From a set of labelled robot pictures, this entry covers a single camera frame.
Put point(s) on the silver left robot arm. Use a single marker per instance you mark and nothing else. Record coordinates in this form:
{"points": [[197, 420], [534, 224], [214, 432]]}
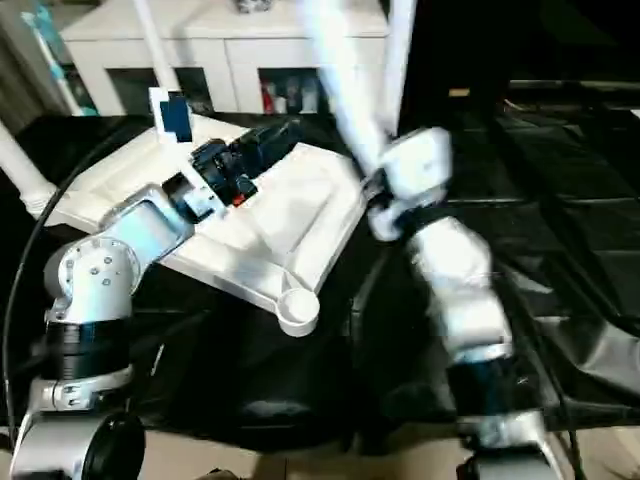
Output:
{"points": [[100, 300]]}

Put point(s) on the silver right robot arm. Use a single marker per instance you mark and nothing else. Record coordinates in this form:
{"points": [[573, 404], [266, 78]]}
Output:
{"points": [[470, 310]]}

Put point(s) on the white cabinet with glass doors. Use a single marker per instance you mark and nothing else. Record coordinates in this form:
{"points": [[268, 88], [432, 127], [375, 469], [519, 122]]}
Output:
{"points": [[240, 40]]}

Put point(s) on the small red bottle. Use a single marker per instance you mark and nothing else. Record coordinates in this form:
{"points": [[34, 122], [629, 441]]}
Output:
{"points": [[268, 98]]}

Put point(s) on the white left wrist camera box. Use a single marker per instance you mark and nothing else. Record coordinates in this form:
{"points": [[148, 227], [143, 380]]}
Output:
{"points": [[172, 115]]}

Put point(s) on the light blue plastic item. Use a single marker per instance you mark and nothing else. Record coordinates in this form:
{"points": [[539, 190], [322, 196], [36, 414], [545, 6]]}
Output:
{"points": [[55, 55]]}

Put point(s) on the white plastic table leg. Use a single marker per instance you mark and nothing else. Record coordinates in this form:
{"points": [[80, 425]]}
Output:
{"points": [[340, 80], [155, 45], [22, 170], [398, 60]]}

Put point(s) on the white plastic table top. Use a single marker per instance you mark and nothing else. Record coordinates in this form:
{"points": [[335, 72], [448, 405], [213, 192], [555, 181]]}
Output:
{"points": [[280, 230]]}

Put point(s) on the black mat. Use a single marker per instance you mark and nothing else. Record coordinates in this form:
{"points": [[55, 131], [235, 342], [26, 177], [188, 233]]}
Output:
{"points": [[580, 250]]}

